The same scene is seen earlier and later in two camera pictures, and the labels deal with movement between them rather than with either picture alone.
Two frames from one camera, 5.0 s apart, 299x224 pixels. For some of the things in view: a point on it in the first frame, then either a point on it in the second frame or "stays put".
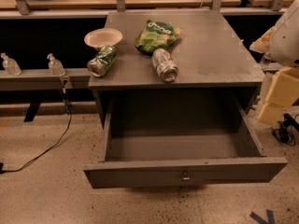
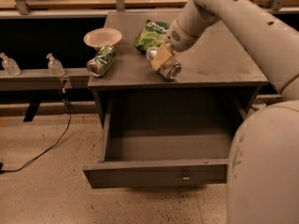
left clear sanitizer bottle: (10, 65) stays put
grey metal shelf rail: (76, 77) stays put
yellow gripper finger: (284, 90) -> (177, 40)
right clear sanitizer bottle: (55, 66) stays put
